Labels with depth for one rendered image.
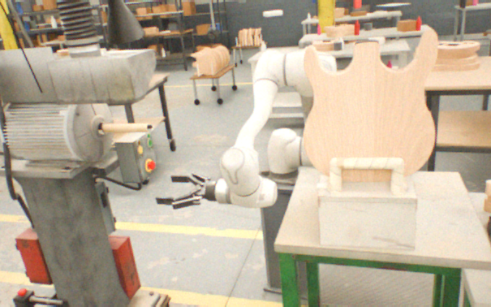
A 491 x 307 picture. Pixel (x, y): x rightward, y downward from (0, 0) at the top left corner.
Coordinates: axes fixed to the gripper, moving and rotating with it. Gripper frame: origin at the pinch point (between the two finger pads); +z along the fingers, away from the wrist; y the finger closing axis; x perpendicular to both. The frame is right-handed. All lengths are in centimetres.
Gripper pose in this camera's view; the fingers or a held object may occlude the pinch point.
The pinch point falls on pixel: (166, 188)
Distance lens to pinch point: 156.6
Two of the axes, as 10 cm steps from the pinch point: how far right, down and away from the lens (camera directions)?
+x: -1.4, -8.5, -5.0
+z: -9.6, -0.1, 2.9
